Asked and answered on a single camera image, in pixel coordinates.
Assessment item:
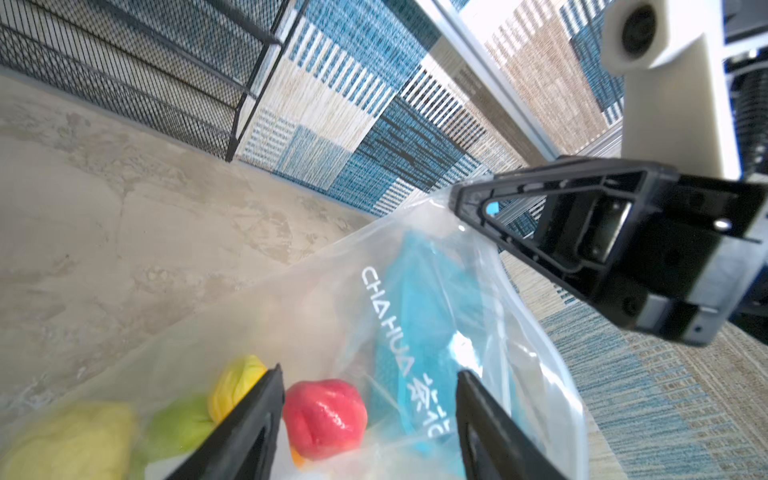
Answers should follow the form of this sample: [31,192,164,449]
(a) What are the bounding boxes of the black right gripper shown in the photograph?
[449,157,767,347]

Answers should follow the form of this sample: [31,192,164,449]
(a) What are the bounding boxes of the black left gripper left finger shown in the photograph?
[169,365,285,480]

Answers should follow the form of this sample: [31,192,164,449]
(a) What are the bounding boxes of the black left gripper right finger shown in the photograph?
[456,370,565,480]

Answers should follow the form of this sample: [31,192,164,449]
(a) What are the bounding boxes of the orange yellow toy mango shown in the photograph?
[290,447,307,469]

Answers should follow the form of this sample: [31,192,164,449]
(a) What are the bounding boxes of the yellow toy lemon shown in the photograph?
[207,355,268,424]

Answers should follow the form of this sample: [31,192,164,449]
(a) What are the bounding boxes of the light green toy pear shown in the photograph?
[135,394,216,467]

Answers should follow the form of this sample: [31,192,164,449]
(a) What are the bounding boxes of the red toy strawberry fruit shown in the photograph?
[282,379,368,461]

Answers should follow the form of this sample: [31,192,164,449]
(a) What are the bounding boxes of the pale yellow toy fruit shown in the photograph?
[1,401,139,479]

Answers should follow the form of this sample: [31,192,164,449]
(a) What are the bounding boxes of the clear zip top bag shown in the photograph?
[1,194,588,479]

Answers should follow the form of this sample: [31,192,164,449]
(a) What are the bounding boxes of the teal plastic basket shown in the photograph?
[368,232,520,456]

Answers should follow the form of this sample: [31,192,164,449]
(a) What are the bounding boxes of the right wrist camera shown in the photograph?
[601,1,742,180]

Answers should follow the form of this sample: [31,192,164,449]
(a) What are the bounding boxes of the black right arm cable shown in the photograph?
[728,59,768,178]

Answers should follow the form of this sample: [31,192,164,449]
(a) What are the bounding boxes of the black wire mesh shelf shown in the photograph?
[1,1,307,161]

